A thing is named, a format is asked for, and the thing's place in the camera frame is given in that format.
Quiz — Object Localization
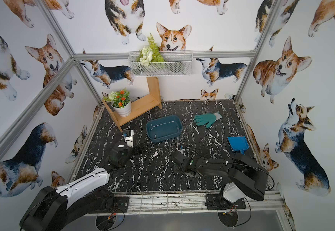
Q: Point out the blue plastic dustpan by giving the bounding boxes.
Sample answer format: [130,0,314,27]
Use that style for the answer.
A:
[227,136,249,155]

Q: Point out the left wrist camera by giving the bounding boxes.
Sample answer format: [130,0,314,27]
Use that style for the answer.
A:
[122,130,134,148]

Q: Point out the green work glove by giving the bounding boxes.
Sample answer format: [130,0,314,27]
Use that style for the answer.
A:
[193,112,222,128]

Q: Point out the artificial fern white flowers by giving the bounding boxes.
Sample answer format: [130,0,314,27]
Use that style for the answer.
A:
[136,33,165,67]

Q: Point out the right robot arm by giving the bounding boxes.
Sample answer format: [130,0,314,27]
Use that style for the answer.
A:
[171,151,269,210]

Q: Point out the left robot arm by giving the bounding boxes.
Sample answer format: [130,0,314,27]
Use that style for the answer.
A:
[19,141,146,231]

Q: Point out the white pot orange flowers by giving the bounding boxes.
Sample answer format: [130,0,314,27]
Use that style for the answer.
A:
[103,89,132,117]

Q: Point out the teal plastic storage box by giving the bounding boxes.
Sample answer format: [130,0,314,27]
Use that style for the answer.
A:
[146,115,183,143]

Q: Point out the wooden shelf stand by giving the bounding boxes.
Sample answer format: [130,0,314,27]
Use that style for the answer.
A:
[102,77,162,132]

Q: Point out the white wire basket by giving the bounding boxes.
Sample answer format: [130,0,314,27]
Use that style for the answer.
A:
[128,51,193,77]

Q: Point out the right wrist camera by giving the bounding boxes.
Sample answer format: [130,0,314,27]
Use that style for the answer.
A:
[177,144,186,156]

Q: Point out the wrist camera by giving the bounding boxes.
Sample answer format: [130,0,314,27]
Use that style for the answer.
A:
[177,144,186,156]
[122,130,134,148]

